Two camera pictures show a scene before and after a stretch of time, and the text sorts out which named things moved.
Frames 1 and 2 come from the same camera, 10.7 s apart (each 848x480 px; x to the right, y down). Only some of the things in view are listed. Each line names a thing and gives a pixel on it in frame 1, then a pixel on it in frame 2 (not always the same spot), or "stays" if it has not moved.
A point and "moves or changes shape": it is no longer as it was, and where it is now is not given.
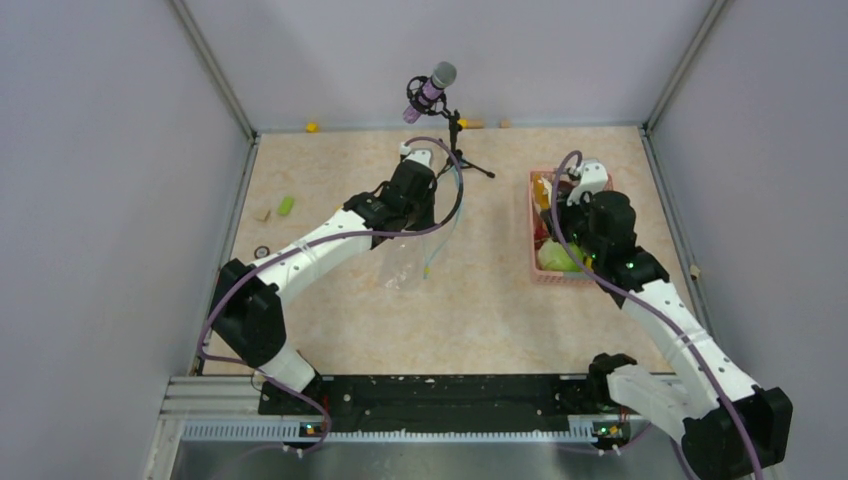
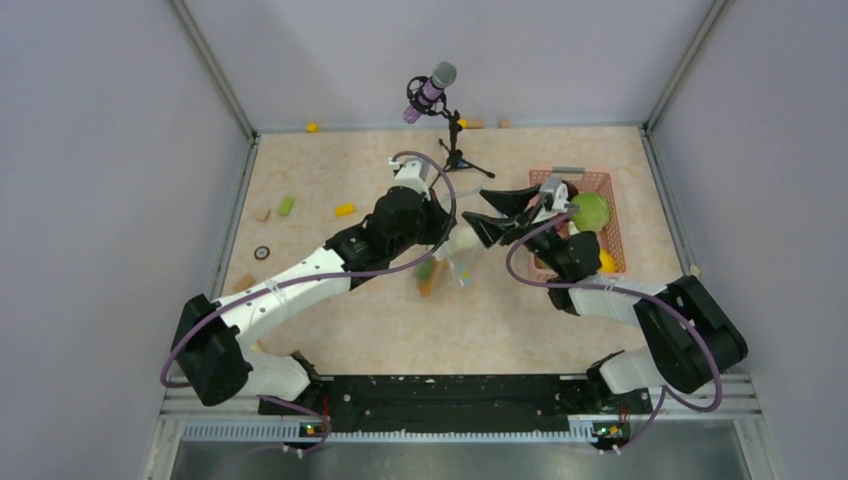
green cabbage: (553, 256) moves or changes shape
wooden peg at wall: (471, 124) stays
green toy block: (286, 205) stays
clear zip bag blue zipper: (403, 262) moves or changes shape
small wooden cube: (261, 215) stays
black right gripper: (565, 210) to (491, 230)
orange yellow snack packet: (541, 198) moves or changes shape
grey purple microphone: (442, 75) stays
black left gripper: (430, 216) stays
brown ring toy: (261, 251) stays
